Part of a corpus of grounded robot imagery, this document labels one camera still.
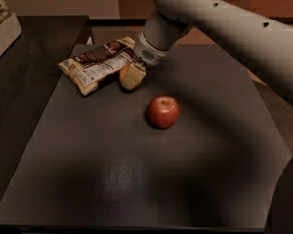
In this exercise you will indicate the red apple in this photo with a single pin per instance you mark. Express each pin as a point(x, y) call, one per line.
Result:
point(163, 112)

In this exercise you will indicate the white gripper with vent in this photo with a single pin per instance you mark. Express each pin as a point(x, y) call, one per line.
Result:
point(148, 53)

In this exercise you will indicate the orange fruit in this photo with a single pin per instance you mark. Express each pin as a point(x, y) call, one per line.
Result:
point(129, 77)

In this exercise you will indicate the white box at left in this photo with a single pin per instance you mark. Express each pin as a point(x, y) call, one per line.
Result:
point(10, 30)

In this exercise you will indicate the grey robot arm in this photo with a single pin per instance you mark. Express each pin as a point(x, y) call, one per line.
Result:
point(263, 45)

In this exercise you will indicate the brown chip bag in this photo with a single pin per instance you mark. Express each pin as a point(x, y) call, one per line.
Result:
point(89, 70)

